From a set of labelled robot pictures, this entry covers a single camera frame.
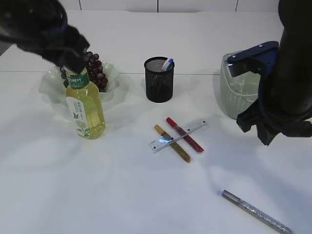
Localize black mesh pen holder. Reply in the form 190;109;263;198
144;57;175;103

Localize clear plastic sheet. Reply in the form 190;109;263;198
229;75;246;94

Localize clear plastic ruler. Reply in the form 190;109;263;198
149;118;208;153

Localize green woven plastic basket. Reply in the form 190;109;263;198
220;53;260;119

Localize yellow tea bottle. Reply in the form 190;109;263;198
65;68;106;139

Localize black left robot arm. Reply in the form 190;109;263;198
0;0;90;74

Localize pale green wavy plate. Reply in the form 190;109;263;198
39;61;120;106

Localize purple artificial grape bunch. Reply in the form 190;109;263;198
59;51;109;93

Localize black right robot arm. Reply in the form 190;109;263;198
227;0;312;145

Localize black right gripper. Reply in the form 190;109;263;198
236;98;312;146

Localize silver glitter pen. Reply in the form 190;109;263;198
222;190;293;234

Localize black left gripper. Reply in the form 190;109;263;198
17;25;90;73

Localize blue scissors with cover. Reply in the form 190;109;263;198
165;58;174;71

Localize pink purple scissors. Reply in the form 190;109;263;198
161;58;171;72

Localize red glitter pen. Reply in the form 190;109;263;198
166;117;204;153

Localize gold glitter pen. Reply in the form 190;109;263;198
154;125;191;163

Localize silver blue right wrist camera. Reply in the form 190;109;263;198
225;41;279;77

